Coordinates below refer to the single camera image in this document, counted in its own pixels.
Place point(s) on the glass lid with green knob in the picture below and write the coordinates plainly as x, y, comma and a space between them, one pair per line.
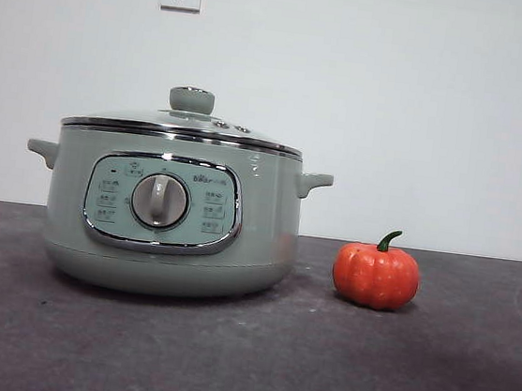
190, 100

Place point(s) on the orange toy pumpkin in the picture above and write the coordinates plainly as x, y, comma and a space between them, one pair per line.
374, 279

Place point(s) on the pale green electric pot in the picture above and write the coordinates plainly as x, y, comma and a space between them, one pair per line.
261, 233

